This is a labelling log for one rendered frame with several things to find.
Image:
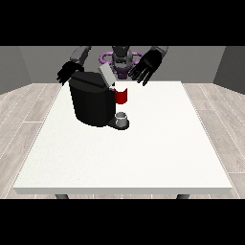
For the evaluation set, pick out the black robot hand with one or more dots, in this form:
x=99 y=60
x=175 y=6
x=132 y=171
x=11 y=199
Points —
x=146 y=66
x=66 y=72

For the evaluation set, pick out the pale grey machine lid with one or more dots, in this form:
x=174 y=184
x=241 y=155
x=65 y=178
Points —
x=106 y=74

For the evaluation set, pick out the small grey cup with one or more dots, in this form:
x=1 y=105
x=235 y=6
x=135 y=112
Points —
x=121 y=118

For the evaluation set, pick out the black coffee machine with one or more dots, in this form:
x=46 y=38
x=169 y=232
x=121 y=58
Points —
x=92 y=99

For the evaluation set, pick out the red pod holder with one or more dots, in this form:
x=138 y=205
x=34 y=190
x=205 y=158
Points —
x=121 y=96

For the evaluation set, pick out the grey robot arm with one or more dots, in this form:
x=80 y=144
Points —
x=159 y=50
x=79 y=54

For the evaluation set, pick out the dark table leg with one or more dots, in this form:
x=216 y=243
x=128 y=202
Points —
x=62 y=196
x=182 y=196

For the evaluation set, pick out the grey robot trunk purple rings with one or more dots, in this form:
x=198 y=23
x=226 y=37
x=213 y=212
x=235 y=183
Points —
x=120 y=57

